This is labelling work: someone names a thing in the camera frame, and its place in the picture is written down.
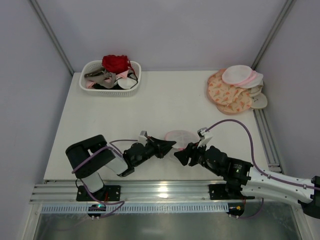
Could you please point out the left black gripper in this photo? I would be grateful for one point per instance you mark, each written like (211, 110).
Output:
(155, 147)

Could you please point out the red lace bra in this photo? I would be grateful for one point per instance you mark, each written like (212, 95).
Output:
(116, 63)

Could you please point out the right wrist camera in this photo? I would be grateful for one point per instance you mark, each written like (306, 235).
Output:
(205, 137)

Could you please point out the white cable duct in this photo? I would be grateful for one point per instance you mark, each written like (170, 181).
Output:
(136, 208)

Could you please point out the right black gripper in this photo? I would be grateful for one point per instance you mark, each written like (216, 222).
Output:
(191, 153)

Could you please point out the aluminium rail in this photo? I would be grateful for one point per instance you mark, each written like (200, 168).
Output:
(140, 191)

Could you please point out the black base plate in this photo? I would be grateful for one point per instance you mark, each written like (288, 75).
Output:
(218, 192)
(109, 193)

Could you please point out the white plastic basket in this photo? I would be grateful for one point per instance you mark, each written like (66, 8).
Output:
(109, 92)

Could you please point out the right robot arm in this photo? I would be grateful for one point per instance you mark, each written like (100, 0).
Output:
(243, 180)

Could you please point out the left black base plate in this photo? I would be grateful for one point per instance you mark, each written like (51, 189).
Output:
(109, 193)

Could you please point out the grey bra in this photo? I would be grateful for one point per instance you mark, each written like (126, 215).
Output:
(102, 77)

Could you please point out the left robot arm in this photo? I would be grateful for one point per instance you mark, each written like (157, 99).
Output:
(90, 155)

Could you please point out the white pink mesh laundry bag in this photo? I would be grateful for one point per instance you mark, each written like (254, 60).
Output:
(181, 138)

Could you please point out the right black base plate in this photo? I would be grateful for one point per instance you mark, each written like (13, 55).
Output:
(218, 192)

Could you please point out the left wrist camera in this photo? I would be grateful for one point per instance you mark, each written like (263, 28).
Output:
(143, 137)

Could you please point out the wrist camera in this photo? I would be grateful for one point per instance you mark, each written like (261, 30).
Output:
(205, 137)
(143, 137)

